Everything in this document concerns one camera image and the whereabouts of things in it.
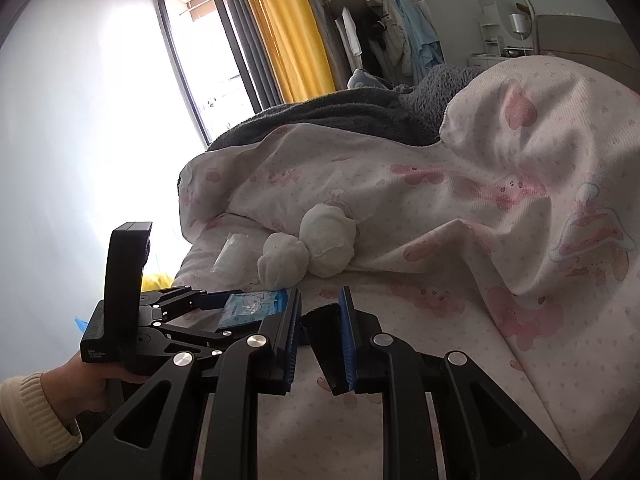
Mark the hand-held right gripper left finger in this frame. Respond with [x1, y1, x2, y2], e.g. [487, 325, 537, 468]
[55, 287, 303, 480]

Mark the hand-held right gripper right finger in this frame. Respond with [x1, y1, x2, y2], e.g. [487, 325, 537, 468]
[337, 286, 581, 480]

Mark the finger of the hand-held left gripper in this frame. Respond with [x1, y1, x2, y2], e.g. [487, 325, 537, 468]
[160, 322, 266, 356]
[140, 285, 236, 323]

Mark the blue tissue packet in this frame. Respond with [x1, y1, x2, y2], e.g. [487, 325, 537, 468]
[216, 287, 291, 332]

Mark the clear plastic bag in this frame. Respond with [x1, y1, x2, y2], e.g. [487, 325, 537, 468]
[212, 232, 251, 276]

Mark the small white tissue ball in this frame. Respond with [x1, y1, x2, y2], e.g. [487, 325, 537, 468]
[257, 232, 311, 288]

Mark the white sock pair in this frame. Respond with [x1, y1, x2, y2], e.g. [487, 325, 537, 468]
[299, 202, 358, 278]

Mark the person's left forearm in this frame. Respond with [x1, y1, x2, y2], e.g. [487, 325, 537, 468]
[0, 372, 83, 461]

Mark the person's left hand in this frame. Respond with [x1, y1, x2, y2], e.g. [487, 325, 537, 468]
[42, 347, 151, 428]

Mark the yellow plastic bag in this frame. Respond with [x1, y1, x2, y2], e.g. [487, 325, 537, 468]
[142, 270, 176, 291]

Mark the pink printed blanket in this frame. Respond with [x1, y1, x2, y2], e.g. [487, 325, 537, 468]
[172, 55, 640, 480]

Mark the balcony glass door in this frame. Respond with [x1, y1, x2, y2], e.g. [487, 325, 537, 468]
[157, 0, 263, 146]

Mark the grey fleece blanket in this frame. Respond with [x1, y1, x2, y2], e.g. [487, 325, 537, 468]
[207, 62, 488, 151]

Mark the blue plush toy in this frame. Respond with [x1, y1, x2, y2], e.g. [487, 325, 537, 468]
[347, 67, 396, 92]

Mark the yellow curtain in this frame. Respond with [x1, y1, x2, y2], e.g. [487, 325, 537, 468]
[232, 0, 336, 103]

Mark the black hanging garment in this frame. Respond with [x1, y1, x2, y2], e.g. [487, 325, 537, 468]
[327, 0, 396, 73]

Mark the light blue hanging garment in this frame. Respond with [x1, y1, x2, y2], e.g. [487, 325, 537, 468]
[397, 0, 446, 83]

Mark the white hanging shirt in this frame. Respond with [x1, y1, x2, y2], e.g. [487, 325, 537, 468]
[336, 6, 363, 58]

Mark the white hanging jacket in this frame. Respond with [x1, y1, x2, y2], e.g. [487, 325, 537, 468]
[355, 0, 413, 68]

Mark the white dressing table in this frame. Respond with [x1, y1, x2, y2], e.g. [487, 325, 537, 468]
[467, 7, 536, 68]

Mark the white table lamp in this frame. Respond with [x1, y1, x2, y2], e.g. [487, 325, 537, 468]
[509, 12, 532, 51]

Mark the round white mirror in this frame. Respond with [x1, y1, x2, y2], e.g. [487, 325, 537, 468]
[495, 0, 537, 51]

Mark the grey upholstered bed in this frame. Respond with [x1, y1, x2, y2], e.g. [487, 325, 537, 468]
[535, 14, 640, 71]

